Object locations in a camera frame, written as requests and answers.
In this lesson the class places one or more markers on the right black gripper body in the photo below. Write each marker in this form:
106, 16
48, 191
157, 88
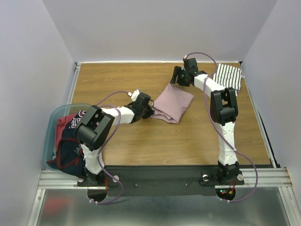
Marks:
177, 76

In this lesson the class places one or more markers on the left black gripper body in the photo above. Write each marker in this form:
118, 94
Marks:
147, 112

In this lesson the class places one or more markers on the pink tank top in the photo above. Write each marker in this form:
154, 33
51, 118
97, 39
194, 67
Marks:
171, 104

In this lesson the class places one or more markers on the black white striped tank top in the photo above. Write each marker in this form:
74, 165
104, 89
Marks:
228, 76

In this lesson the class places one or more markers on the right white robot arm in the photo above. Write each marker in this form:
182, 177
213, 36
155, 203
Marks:
222, 111

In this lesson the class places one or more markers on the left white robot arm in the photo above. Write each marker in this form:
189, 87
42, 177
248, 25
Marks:
99, 124

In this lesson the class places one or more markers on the red tank top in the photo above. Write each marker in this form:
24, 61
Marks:
63, 129

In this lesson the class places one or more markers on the navy tank top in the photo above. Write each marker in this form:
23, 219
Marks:
69, 157

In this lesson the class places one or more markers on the blue translucent plastic bin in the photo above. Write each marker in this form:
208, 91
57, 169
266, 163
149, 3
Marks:
49, 146

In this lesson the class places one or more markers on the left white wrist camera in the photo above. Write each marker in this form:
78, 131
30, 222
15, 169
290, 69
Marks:
133, 95

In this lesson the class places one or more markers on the aluminium frame rail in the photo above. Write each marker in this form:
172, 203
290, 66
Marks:
265, 199

